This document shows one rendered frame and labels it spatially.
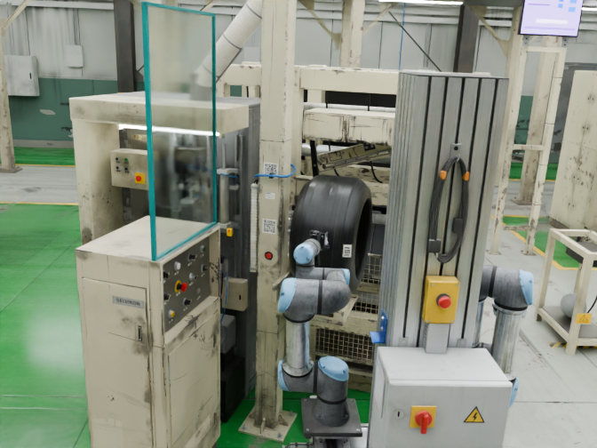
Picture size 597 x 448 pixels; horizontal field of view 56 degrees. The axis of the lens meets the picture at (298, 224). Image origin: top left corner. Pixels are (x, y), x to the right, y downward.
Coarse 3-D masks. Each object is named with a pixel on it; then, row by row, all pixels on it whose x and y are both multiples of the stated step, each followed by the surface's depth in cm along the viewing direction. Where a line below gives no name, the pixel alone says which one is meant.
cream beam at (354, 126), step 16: (304, 112) 295; (320, 112) 292; (336, 112) 295; (352, 112) 298; (368, 112) 301; (384, 112) 305; (304, 128) 297; (320, 128) 294; (336, 128) 291; (352, 128) 289; (368, 128) 286; (384, 128) 284; (384, 144) 286
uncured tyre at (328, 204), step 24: (312, 192) 268; (336, 192) 266; (360, 192) 270; (312, 216) 262; (336, 216) 259; (360, 216) 267; (336, 240) 258; (360, 240) 312; (336, 264) 260; (360, 264) 306
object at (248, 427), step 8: (248, 416) 334; (288, 416) 335; (296, 416) 337; (248, 424) 326; (248, 432) 320; (256, 432) 320; (264, 432) 320; (272, 432) 320; (280, 432) 321; (280, 440) 314
